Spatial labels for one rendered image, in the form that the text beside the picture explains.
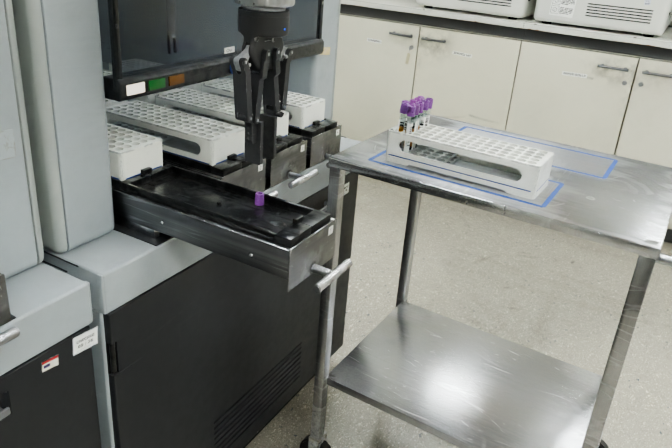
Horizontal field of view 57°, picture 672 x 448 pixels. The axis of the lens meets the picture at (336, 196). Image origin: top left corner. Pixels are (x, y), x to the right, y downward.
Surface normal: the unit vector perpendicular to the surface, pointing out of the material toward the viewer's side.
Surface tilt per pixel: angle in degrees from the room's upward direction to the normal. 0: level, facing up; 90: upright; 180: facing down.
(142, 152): 90
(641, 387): 0
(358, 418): 0
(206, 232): 90
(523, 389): 0
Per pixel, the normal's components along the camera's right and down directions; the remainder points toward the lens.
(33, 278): 0.07, -0.92
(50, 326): 0.86, 0.25
